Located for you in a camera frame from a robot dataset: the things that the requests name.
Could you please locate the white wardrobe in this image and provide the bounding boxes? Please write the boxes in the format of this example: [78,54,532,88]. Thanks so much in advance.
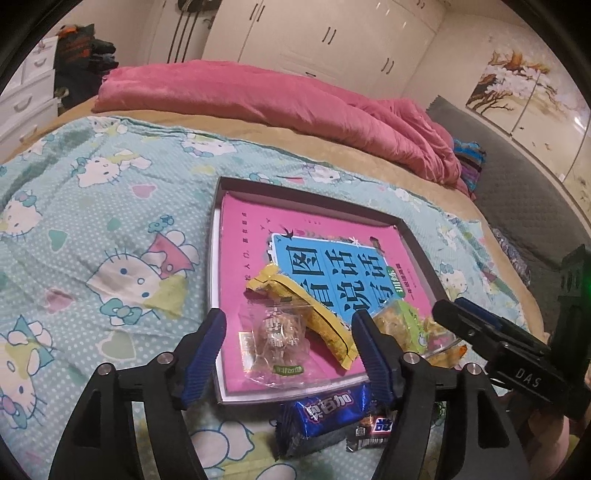
[152,0,439,100]

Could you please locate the teal cat print blanket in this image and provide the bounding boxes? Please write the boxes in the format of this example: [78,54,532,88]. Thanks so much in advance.
[0,115,541,480]

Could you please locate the yellow biscuit packet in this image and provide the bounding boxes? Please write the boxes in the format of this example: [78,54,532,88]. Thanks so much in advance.
[245,264,358,370]

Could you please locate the shallow dark cardboard box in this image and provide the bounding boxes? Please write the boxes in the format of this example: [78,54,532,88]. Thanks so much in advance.
[210,175,458,407]

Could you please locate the colourful clothes pile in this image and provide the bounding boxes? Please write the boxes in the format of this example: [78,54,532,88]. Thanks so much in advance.
[452,138,488,199]

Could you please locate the orange cracker packet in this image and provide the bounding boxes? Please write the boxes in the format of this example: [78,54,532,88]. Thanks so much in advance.
[427,344,468,370]

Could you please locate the black candy packet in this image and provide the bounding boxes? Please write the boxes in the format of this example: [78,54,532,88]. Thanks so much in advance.
[346,406,394,455]

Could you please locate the pink blanket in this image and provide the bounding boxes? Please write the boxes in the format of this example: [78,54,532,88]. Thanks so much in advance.
[92,65,476,199]

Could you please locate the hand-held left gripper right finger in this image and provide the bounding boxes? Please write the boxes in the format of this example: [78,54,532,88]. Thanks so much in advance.
[352,309,527,480]

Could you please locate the white drawer cabinet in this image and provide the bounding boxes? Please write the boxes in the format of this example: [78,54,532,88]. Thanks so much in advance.
[0,37,61,144]

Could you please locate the clear round pastry packet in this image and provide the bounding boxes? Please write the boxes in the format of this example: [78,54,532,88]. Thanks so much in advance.
[238,298,310,386]

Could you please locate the blue patterned cloth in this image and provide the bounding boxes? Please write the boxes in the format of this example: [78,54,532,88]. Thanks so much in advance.
[492,226,532,287]

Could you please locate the tree wall painting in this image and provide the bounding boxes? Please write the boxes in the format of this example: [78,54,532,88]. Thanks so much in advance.
[464,46,591,208]

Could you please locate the pink book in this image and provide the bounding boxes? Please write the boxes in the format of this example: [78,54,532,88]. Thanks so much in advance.
[217,191,435,398]

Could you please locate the dark clothes pile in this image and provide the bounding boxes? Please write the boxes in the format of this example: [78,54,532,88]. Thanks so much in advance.
[53,25,116,109]

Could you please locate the rice crisp packet green label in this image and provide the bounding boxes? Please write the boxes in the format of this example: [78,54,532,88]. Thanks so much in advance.
[372,300,462,365]

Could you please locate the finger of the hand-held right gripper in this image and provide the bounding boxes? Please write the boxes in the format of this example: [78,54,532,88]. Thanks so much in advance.
[455,298,550,352]
[433,300,502,367]

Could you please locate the grey quilted headboard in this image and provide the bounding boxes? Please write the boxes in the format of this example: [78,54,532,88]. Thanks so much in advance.
[425,95,591,278]

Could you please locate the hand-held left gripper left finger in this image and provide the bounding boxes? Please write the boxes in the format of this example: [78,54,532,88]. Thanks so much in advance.
[48,308,228,480]

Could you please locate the coat rack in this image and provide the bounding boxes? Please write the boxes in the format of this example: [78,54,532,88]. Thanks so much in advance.
[168,0,213,63]

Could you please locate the blue wafer packet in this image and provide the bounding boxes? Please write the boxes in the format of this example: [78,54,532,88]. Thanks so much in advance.
[276,383,375,457]

